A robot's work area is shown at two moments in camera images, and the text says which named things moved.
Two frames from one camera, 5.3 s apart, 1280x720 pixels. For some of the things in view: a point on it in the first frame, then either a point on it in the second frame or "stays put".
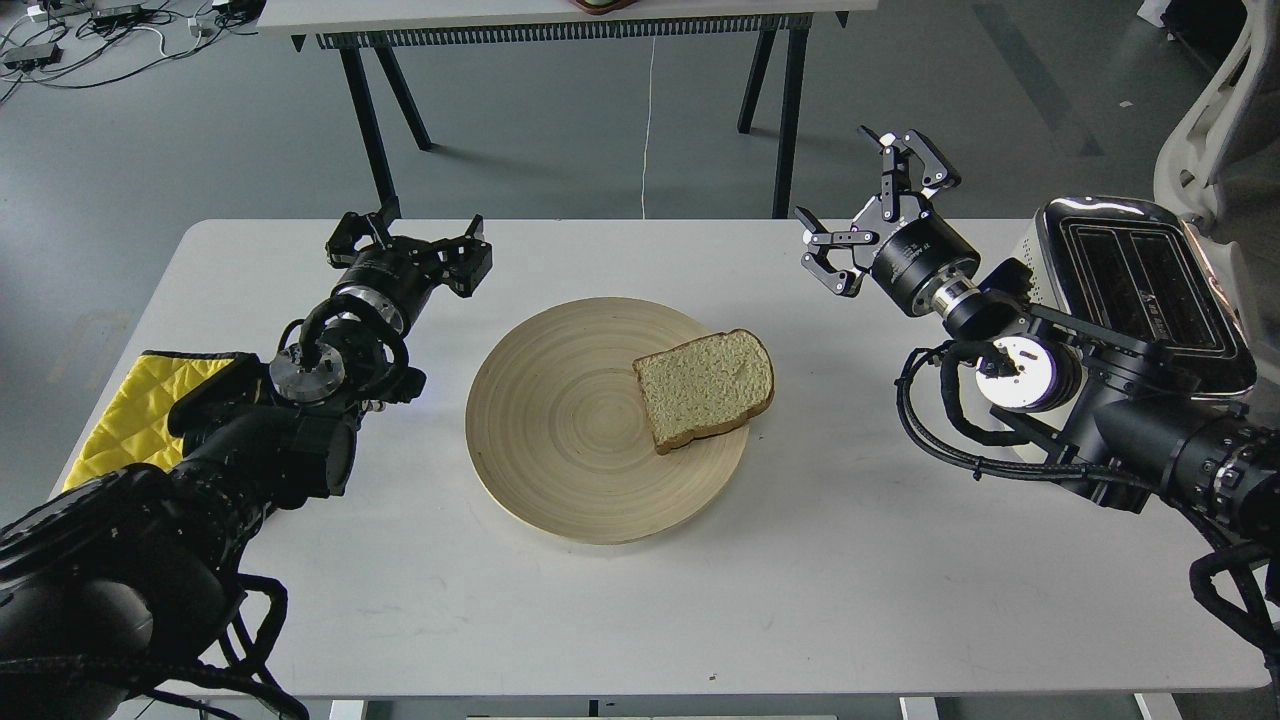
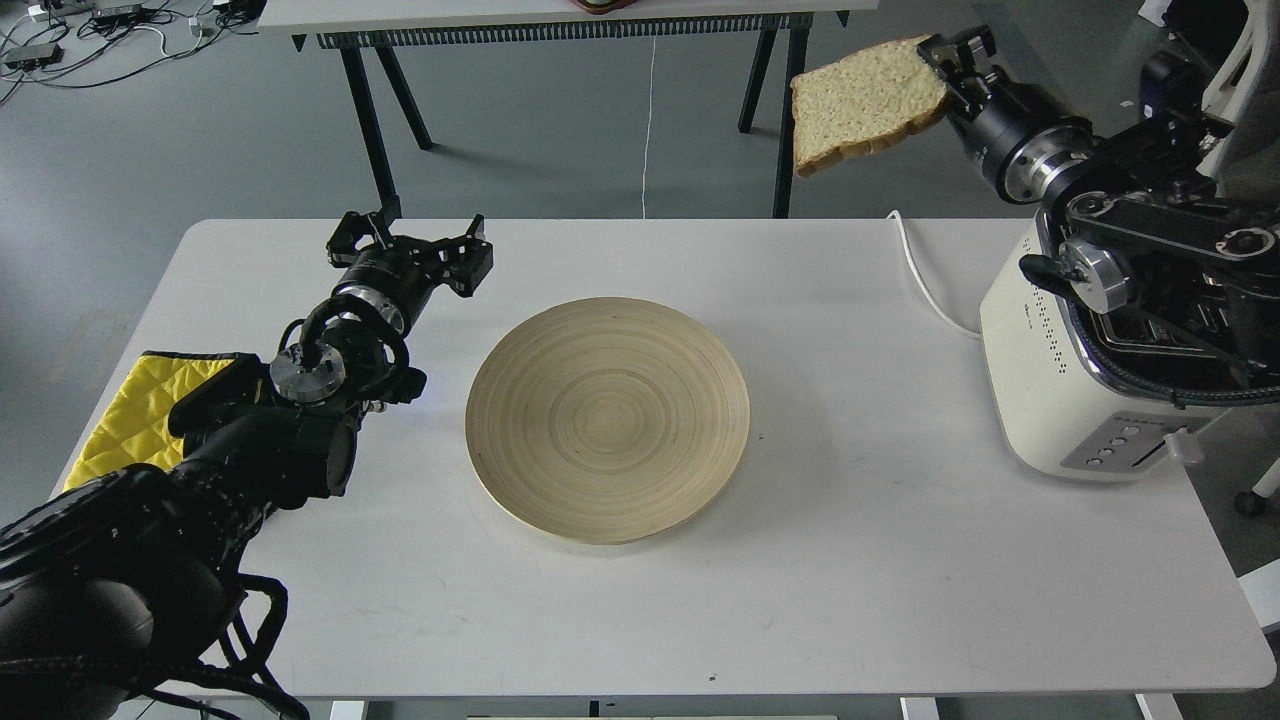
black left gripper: [408, 270] stays put
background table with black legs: [771, 26] stays put
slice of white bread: [705, 386] -> [863, 101]
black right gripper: [909, 248] -> [1018, 136]
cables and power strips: [78, 43] stays put
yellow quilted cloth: [132, 427] stays put
